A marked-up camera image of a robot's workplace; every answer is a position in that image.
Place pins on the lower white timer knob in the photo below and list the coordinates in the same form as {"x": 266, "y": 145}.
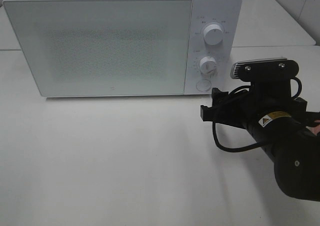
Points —
{"x": 207, "y": 65}

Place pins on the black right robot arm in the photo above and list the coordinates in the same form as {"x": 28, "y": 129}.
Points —
{"x": 295, "y": 157}

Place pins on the upper white power knob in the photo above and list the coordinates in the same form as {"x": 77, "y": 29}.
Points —
{"x": 213, "y": 34}

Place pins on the pink round plate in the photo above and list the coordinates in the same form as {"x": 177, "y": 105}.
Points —
{"x": 315, "y": 130}

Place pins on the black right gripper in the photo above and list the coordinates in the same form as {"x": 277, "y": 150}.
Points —
{"x": 265, "y": 107}

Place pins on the white microwave door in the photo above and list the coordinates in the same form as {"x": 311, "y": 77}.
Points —
{"x": 104, "y": 48}

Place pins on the round door release button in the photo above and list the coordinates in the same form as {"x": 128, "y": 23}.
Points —
{"x": 203, "y": 85}

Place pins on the white microwave oven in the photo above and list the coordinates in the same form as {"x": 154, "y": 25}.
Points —
{"x": 202, "y": 13}

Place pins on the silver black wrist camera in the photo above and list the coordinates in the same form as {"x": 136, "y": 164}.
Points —
{"x": 264, "y": 70}

